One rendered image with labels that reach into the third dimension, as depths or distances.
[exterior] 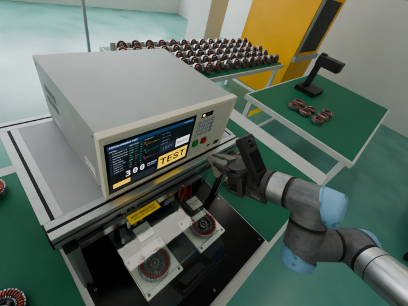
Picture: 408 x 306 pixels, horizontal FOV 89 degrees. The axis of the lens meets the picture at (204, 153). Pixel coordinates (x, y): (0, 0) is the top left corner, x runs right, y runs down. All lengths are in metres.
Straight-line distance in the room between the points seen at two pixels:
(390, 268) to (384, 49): 5.17
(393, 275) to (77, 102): 0.70
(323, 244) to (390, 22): 5.22
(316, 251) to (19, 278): 0.87
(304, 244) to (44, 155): 0.69
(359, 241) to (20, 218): 1.08
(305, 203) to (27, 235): 0.92
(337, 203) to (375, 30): 5.22
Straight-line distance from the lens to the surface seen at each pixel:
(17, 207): 1.11
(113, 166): 0.51
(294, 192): 0.48
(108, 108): 0.52
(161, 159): 0.60
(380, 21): 5.59
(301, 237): 0.50
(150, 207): 0.64
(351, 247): 0.58
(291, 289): 1.97
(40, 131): 0.81
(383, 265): 0.56
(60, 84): 0.62
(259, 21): 4.32
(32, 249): 1.00
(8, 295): 0.92
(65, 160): 0.70
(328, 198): 0.47
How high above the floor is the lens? 1.61
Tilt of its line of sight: 42 degrees down
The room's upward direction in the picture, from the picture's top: 18 degrees clockwise
